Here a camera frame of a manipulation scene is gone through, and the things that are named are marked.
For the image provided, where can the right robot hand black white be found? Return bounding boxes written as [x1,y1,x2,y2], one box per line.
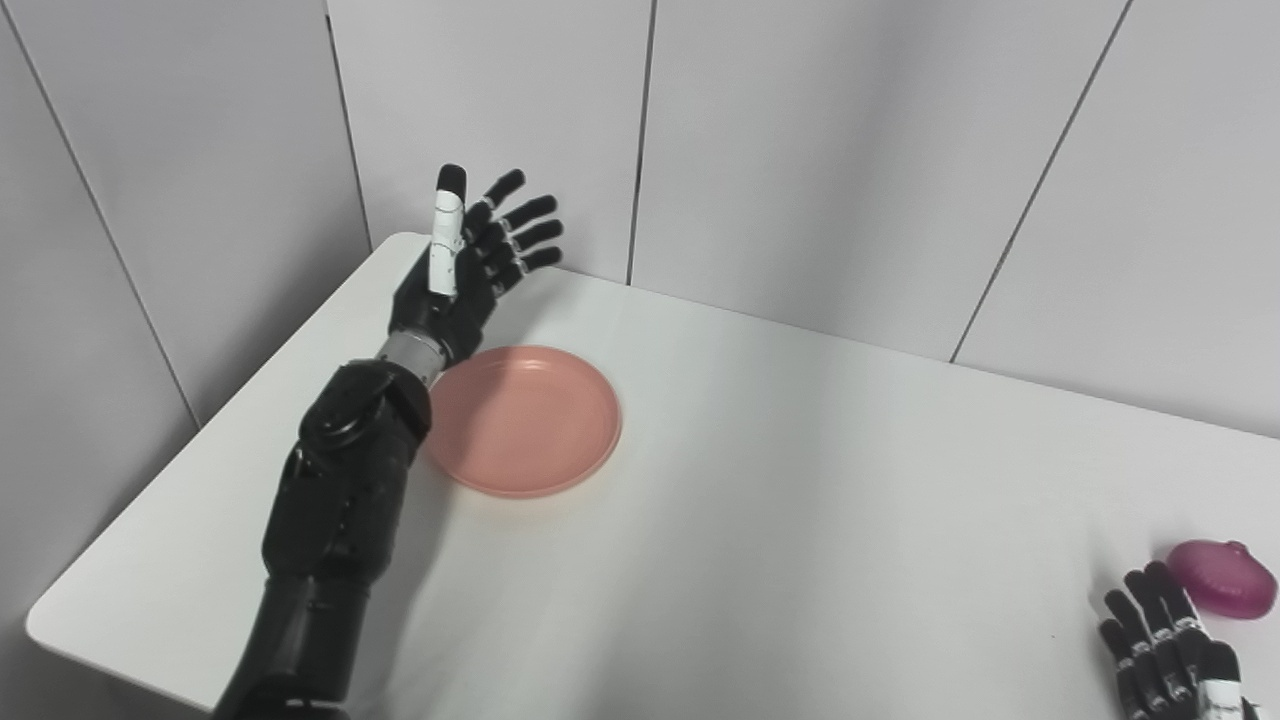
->
[1098,561,1259,720]

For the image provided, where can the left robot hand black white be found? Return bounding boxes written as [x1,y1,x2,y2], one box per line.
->
[388,164,565,367]

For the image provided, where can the purple red onion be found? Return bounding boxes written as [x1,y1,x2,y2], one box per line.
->
[1166,540,1278,621]

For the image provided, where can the pink round plate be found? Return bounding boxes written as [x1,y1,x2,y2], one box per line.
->
[426,345,623,500]

